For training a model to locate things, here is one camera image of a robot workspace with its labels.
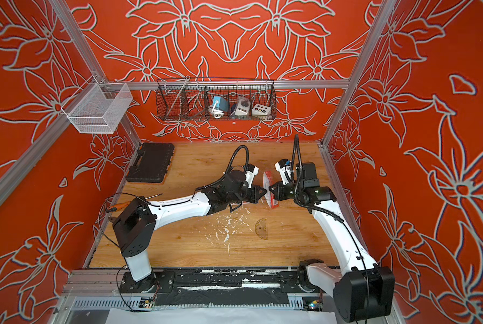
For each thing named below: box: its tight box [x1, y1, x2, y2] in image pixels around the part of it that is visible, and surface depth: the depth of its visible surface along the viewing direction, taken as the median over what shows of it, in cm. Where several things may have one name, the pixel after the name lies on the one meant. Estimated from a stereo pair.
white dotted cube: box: [252, 103, 272, 116], surface depth 96 cm
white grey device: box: [230, 96, 251, 117], surface depth 92 cm
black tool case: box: [125, 142, 175, 184], surface depth 106 cm
